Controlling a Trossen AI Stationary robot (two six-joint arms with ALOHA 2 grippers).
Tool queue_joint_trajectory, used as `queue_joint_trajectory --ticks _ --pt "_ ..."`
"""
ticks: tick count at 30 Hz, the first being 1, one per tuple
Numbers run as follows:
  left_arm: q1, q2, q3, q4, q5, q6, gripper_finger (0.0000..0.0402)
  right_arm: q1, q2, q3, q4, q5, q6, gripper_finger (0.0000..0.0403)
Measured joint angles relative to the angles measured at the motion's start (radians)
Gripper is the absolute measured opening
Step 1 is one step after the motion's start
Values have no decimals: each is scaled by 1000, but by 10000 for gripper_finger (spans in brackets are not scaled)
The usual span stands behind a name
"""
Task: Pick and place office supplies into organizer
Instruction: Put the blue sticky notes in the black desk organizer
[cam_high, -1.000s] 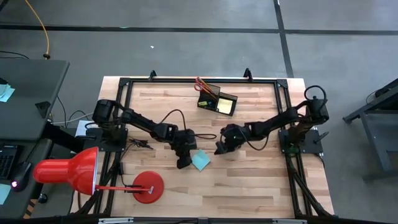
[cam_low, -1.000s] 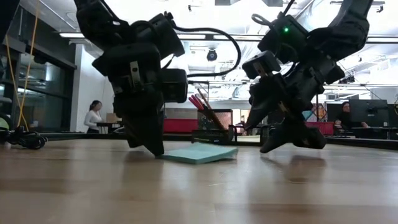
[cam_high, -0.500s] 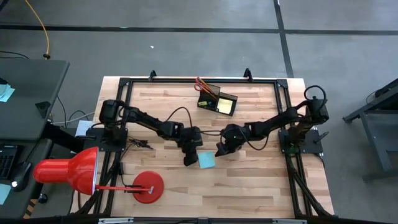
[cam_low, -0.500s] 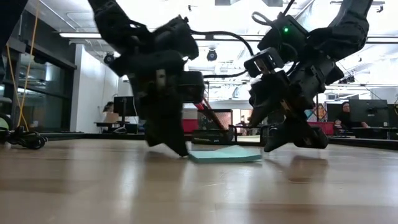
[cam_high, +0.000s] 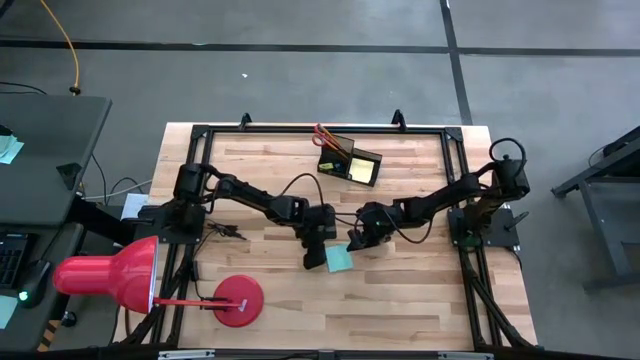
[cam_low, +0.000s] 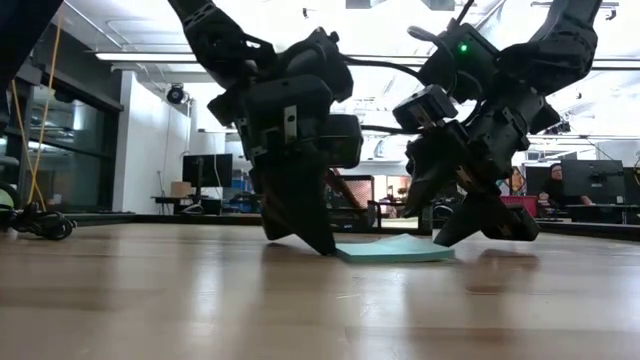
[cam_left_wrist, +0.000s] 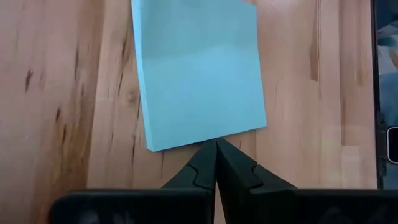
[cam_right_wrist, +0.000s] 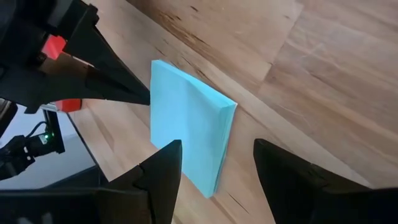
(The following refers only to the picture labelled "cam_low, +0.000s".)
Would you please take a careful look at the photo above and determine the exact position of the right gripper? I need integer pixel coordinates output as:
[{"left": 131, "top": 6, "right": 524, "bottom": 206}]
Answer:
[{"left": 404, "top": 94, "right": 561, "bottom": 249}]

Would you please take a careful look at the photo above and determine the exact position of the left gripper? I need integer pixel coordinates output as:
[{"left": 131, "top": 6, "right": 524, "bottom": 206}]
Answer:
[{"left": 207, "top": 74, "right": 337, "bottom": 256}]

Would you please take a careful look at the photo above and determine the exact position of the blue sticky note pad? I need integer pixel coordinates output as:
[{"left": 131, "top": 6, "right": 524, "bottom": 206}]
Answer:
[{"left": 335, "top": 233, "right": 456, "bottom": 265}]

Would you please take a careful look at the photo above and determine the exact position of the black mesh desk organizer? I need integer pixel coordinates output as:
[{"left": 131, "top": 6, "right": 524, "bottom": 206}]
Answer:
[{"left": 327, "top": 174, "right": 434, "bottom": 235}]

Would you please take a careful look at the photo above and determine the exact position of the person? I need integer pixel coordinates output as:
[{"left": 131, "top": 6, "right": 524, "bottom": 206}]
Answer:
[
  {"left": 508, "top": 167, "right": 527, "bottom": 197},
  {"left": 539, "top": 163, "right": 594, "bottom": 207}
]

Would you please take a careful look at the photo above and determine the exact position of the red plastic bin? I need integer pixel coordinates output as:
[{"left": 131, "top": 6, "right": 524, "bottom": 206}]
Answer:
[{"left": 499, "top": 195, "right": 539, "bottom": 219}]

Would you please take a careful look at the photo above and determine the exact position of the black computer monitor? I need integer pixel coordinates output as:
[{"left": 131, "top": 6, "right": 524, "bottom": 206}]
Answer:
[
  {"left": 560, "top": 159, "right": 626, "bottom": 205},
  {"left": 181, "top": 153, "right": 234, "bottom": 189}
]

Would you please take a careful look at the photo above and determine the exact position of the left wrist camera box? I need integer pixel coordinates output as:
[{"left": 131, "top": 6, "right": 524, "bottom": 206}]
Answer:
[{"left": 319, "top": 113, "right": 365, "bottom": 170}]

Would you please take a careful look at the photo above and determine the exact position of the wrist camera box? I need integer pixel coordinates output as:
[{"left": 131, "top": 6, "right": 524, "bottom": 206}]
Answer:
[
  {"left": 392, "top": 83, "right": 459, "bottom": 134},
  {"left": 319, "top": 113, "right": 365, "bottom": 170}
]

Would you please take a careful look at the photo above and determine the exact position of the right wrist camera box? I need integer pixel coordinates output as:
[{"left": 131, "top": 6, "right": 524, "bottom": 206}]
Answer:
[{"left": 392, "top": 83, "right": 459, "bottom": 134}]

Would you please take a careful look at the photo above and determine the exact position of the black metal table frame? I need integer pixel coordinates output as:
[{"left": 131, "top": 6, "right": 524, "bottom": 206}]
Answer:
[{"left": 64, "top": 212, "right": 640, "bottom": 237}]

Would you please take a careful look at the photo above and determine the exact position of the black cable bundle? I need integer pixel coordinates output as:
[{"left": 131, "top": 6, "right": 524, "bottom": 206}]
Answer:
[{"left": 9, "top": 202, "right": 77, "bottom": 242}]

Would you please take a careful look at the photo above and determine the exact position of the yellow cable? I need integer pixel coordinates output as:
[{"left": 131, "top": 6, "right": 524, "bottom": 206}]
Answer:
[{"left": 9, "top": 19, "right": 62, "bottom": 214}]

